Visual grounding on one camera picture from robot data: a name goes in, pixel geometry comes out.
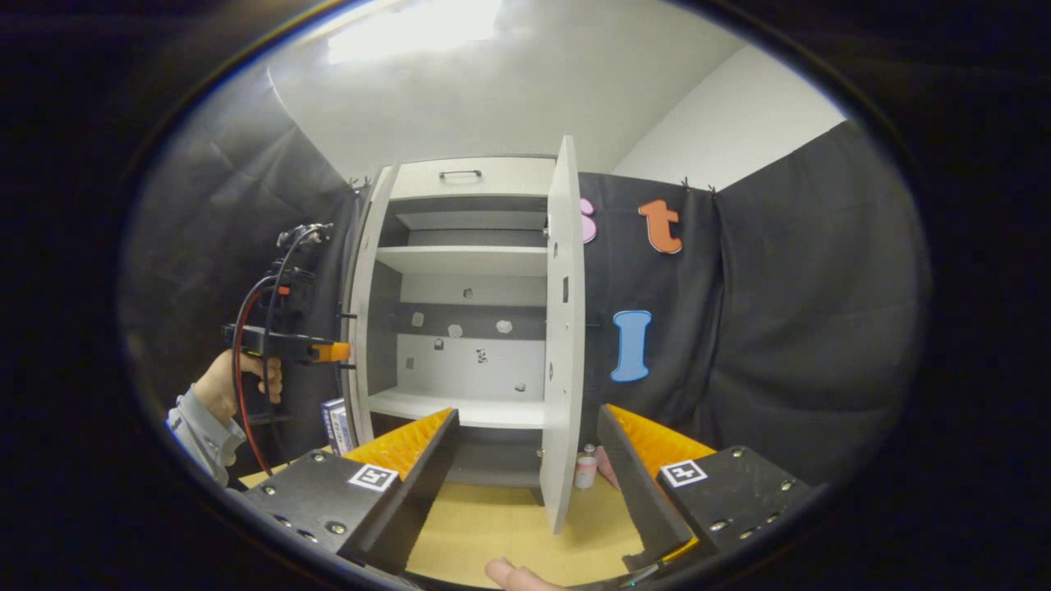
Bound white double-door shoe cabinet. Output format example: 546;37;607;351
341;135;588;534

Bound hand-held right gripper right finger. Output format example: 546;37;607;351
597;404;826;573

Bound cherry sticker shoe cabinet door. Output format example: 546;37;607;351
539;135;588;534

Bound white cabinet drawer black handle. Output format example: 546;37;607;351
390;158;559;200

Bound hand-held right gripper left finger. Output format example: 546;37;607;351
238;407;462;575

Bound black backdrop cloth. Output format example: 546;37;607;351
119;66;933;493

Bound camera sticker shoe cabinet door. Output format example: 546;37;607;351
341;164;401;449

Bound red cable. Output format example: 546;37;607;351
232;277;284;477

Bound dark blue book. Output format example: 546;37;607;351
320;397;356;457

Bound black cable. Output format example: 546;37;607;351
261;226;329;428

